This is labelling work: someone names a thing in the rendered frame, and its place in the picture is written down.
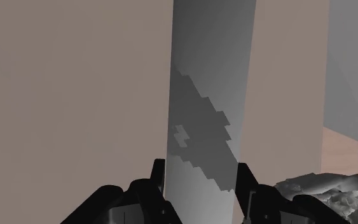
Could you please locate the grey crumpled blanket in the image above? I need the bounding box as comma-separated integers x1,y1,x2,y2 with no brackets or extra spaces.
273,172,358,224

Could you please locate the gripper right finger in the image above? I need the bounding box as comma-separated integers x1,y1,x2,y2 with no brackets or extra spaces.
235,162,352,224

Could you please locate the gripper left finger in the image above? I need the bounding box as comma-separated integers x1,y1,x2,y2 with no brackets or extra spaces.
60,158,183,224

